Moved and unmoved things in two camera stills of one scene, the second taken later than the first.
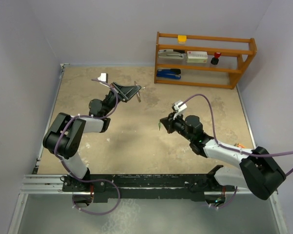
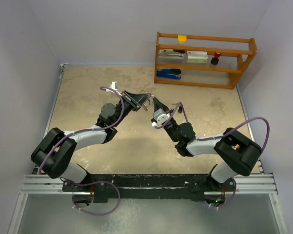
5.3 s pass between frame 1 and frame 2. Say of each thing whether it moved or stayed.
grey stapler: stayed
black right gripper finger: moved
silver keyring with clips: moved
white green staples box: stayed
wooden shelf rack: stayed
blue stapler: stayed
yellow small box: stayed
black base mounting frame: stayed
